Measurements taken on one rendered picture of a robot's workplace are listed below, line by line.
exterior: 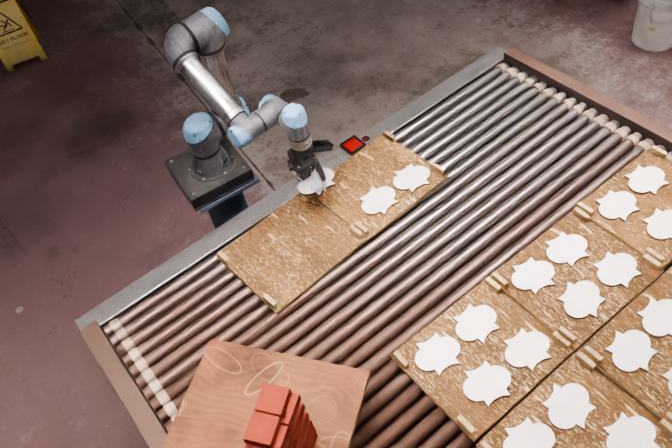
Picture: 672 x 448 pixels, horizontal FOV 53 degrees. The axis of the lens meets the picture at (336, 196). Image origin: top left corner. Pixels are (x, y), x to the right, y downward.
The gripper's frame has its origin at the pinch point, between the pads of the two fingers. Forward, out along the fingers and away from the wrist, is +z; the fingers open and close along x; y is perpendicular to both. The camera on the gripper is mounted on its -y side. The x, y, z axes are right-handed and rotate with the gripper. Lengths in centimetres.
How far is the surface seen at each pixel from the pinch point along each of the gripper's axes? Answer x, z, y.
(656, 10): -14, 77, -263
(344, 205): 7.4, 11.8, -5.0
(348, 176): -2.3, 11.9, -15.8
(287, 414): 73, -26, 65
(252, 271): 6.0, 11.4, 36.7
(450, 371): 79, 11, 17
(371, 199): 13.5, 10.8, -13.0
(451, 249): 48, 14, -17
